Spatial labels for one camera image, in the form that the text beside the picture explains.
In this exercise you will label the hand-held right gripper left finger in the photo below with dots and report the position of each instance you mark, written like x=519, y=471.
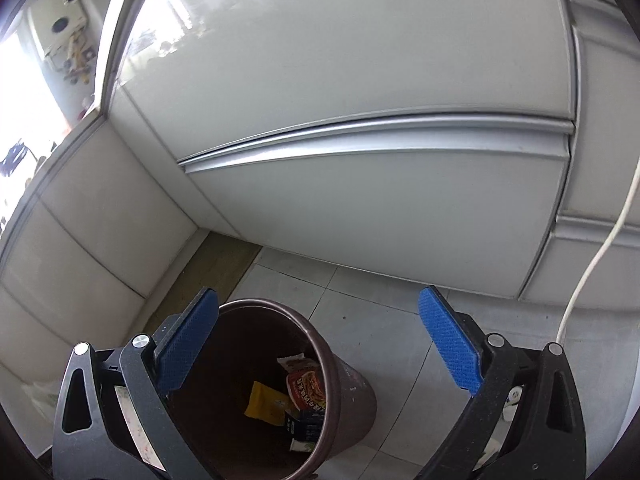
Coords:
x=187, y=345

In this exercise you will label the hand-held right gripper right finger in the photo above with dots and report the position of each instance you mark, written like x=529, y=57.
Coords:
x=450, y=345

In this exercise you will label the yellow snack packet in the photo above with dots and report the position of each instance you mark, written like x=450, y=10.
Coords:
x=267, y=402

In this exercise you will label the brown trash bin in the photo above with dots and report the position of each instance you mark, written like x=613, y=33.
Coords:
x=350, y=390

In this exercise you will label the white torn wrapper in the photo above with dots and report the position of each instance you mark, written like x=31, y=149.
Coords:
x=292, y=364

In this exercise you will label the red snack packet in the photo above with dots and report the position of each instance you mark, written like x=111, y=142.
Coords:
x=305, y=387

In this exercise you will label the dark blue packet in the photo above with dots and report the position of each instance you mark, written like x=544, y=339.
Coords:
x=305, y=422

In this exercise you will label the white and green packet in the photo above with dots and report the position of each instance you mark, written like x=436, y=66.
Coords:
x=302, y=445

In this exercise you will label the white cabinet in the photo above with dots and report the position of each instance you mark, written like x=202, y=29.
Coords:
x=605, y=135

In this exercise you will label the white refrigerator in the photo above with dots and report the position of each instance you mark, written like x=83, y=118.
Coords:
x=350, y=60

